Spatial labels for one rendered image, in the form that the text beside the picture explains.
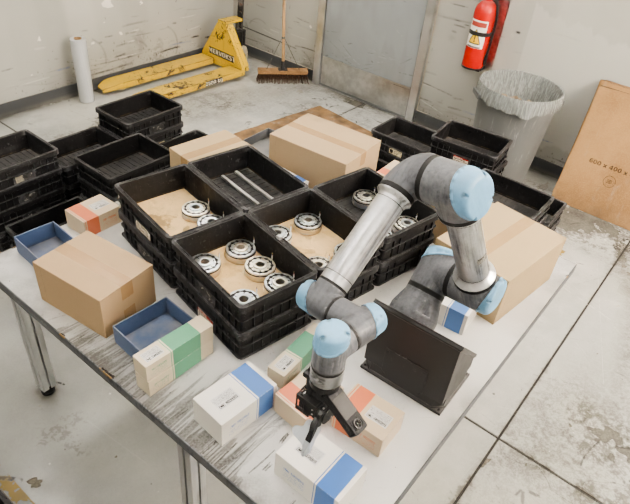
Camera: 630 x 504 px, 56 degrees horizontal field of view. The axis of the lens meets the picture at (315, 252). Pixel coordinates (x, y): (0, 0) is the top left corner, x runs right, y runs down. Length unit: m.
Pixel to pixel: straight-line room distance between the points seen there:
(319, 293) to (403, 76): 3.87
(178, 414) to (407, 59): 3.85
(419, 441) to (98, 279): 1.07
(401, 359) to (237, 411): 0.49
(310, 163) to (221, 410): 1.30
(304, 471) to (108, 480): 1.12
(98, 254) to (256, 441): 0.81
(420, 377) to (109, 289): 0.97
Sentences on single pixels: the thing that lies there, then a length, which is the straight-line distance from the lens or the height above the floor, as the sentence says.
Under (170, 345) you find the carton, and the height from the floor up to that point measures 0.82.
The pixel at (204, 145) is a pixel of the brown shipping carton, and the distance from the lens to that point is 2.65.
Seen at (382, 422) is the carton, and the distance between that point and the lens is 1.69.
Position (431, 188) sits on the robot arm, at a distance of 1.39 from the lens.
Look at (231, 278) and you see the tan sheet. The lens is 1.96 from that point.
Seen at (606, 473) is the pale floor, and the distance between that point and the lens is 2.88.
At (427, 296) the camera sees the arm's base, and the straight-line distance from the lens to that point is 1.75.
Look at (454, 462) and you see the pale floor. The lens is 2.64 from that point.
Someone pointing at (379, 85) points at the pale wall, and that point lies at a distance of 5.25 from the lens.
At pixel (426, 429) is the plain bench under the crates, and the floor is 0.70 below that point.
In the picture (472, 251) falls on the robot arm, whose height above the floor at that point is 1.23.
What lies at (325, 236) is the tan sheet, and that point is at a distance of 2.17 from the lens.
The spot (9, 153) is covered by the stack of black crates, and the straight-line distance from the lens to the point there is 3.48.
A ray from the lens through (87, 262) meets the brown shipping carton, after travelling 2.03.
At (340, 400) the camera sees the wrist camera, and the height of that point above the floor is 1.05.
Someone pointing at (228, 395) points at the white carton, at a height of 0.79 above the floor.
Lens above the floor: 2.11
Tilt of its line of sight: 38 degrees down
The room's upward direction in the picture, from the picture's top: 6 degrees clockwise
